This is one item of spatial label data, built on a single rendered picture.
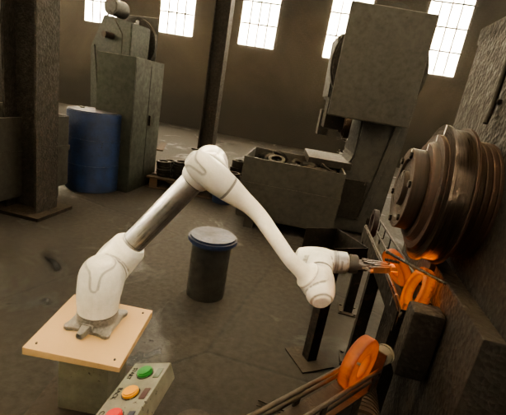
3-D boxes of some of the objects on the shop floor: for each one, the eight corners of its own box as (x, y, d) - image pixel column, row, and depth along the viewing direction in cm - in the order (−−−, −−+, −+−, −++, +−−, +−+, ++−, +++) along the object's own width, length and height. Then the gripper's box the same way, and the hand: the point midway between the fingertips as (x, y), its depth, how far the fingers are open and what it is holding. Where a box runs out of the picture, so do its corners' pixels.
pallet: (246, 189, 549) (251, 160, 536) (237, 204, 472) (243, 170, 459) (166, 174, 557) (169, 145, 544) (144, 186, 480) (147, 152, 467)
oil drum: (128, 186, 468) (133, 113, 442) (100, 198, 411) (105, 114, 386) (85, 177, 477) (87, 104, 451) (52, 186, 420) (53, 104, 395)
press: (78, 127, 831) (82, -10, 753) (114, 126, 936) (122, 6, 859) (128, 139, 788) (139, -4, 711) (161, 137, 894) (174, 11, 816)
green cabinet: (91, 184, 449) (97, 50, 407) (123, 174, 516) (130, 58, 473) (128, 193, 442) (138, 57, 399) (156, 182, 508) (166, 64, 466)
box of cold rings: (-4, 175, 423) (-7, 95, 398) (68, 193, 406) (70, 111, 381) (-137, 201, 308) (-152, 90, 283) (-44, 227, 291) (-50, 112, 266)
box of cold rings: (325, 221, 469) (340, 157, 447) (330, 244, 390) (348, 170, 368) (245, 204, 478) (255, 142, 455) (232, 225, 399) (244, 151, 376)
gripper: (343, 267, 160) (400, 272, 159) (349, 277, 147) (411, 284, 146) (345, 249, 158) (404, 255, 157) (352, 258, 145) (414, 266, 144)
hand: (398, 268), depth 152 cm, fingers closed
